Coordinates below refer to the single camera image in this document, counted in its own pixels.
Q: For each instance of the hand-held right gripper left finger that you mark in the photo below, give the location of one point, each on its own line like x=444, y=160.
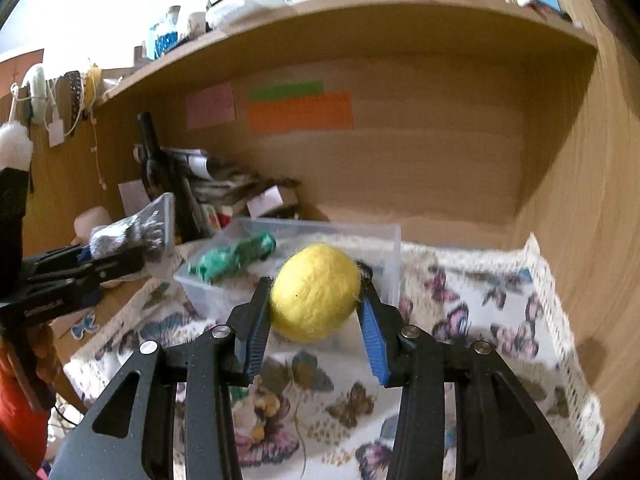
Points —
x=257, y=332

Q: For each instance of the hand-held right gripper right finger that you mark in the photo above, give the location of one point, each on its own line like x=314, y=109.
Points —
x=372, y=342

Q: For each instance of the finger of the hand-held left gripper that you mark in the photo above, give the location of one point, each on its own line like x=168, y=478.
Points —
x=60, y=256
x=120, y=265

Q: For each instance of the grey fuzzy soft toy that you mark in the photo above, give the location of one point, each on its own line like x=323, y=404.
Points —
x=122, y=235

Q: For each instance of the yellow felt ball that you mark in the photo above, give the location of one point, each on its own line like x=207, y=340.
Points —
x=315, y=290

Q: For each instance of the green plush toy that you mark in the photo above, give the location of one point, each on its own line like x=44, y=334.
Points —
x=225, y=260

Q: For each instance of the clear plastic container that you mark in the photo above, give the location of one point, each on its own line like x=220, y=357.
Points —
x=382, y=250

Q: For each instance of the butterfly sticker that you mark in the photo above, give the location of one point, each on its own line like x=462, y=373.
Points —
x=85, y=324

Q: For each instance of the beige round object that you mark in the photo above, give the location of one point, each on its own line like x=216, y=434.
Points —
x=92, y=221

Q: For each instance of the small clear plastic box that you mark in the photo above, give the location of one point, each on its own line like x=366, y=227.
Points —
x=162, y=230

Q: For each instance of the white paper sheet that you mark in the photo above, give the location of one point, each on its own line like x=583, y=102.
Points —
x=132, y=200

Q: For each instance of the black garment with white fur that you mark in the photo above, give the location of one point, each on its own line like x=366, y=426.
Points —
x=12, y=200

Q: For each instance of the butterfly printed cloth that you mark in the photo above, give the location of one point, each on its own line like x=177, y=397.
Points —
x=475, y=310

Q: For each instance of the person's orange clothing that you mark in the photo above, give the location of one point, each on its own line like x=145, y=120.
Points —
x=17, y=410

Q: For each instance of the white hanging tag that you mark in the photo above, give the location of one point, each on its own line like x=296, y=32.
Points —
x=56, y=133

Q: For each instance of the white paper slip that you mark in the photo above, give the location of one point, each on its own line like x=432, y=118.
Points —
x=265, y=202

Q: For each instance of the pile of papers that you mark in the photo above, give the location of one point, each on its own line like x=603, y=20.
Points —
x=225, y=185

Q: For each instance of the white hanging plush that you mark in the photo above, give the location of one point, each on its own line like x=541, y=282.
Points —
x=37, y=90

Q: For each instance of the yellow hanging item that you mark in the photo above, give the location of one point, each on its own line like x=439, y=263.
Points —
x=93, y=85

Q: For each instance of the wooden shelf unit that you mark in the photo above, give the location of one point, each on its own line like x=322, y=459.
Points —
x=425, y=170

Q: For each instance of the pink sticky note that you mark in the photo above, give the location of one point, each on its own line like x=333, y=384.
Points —
x=211, y=105

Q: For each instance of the orange sticky note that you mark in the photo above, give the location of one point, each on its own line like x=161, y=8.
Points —
x=300, y=114

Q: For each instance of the blue and white bottle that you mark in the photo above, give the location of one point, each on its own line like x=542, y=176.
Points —
x=164, y=35

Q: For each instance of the green sticky note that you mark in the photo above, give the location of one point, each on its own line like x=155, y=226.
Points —
x=286, y=91

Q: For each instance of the white cup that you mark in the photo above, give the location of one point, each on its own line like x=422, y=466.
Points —
x=197, y=23

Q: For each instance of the white plastic bag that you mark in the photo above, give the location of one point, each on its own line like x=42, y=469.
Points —
x=245, y=5

